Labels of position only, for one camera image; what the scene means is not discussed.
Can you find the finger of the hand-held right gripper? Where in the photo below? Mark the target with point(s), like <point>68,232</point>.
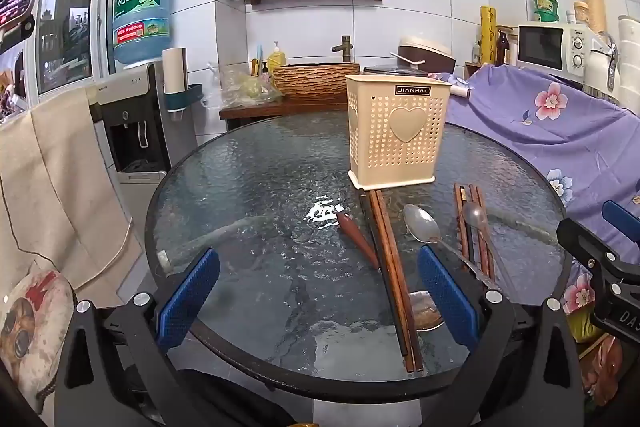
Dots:
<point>622,217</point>
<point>590,247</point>

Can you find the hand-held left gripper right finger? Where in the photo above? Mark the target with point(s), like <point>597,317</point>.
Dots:
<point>447,297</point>

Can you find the bronze faucet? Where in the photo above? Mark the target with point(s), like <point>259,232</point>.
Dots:
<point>345,49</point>

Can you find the black chopstick with gold pattern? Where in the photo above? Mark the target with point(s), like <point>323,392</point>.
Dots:
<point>397,332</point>

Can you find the shiny metal spoon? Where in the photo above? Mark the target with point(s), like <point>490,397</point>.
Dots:
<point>421,223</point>

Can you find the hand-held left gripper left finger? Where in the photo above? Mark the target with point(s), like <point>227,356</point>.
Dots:
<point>187,302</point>

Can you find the white kettle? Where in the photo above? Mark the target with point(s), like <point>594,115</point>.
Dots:
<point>597,67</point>

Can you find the yellow soap dispenser bottle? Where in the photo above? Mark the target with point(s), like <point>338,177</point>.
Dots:
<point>276,59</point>

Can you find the printed cushion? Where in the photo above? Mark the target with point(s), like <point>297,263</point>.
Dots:
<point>30,332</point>

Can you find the glass sliding door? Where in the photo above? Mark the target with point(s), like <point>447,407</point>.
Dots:
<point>70,17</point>

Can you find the white microwave oven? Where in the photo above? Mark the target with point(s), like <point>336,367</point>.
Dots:
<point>540,44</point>

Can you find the tall white container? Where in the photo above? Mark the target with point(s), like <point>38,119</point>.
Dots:
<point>630,62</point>

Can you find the beige jar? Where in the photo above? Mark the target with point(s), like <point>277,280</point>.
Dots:
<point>582,13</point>

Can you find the white water dispenser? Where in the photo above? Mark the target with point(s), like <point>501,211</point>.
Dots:
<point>130,127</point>

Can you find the clear plastic bag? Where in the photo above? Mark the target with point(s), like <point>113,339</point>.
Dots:
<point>230,87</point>

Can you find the purple floral cloth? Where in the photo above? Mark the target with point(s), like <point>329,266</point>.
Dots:
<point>550,142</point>

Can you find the blue water jug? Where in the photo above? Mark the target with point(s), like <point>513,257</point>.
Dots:
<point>142,7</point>

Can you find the woven brown basin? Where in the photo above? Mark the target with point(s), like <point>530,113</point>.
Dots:
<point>315,82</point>

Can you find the small clear bottle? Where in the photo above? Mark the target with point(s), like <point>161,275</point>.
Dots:
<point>476,52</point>

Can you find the beige perforated utensil holder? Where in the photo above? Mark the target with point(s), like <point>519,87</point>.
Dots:
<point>395,142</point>

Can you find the yellow patterned roll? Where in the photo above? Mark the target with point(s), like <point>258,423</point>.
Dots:
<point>488,34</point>

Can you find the beige cloth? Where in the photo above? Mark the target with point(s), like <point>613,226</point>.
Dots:
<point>55,187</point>

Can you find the yellow green cup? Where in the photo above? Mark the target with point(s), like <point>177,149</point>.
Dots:
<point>251,87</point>

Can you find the wooden washstand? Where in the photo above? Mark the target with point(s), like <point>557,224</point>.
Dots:
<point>260,112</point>

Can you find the small wooden box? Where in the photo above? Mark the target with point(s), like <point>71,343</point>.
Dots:
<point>472,71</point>

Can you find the white pan with glass lid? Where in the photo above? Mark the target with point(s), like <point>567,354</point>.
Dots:
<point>395,70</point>

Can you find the small grey spoon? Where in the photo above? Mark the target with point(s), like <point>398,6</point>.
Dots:
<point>475,217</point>

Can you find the white brown rice cooker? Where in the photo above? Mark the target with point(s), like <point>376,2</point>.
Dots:
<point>430,54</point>

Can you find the brown glass bottle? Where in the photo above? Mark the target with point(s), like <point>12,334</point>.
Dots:
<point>502,49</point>

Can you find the black phone mount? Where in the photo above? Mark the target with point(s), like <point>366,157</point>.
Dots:
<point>17,34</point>

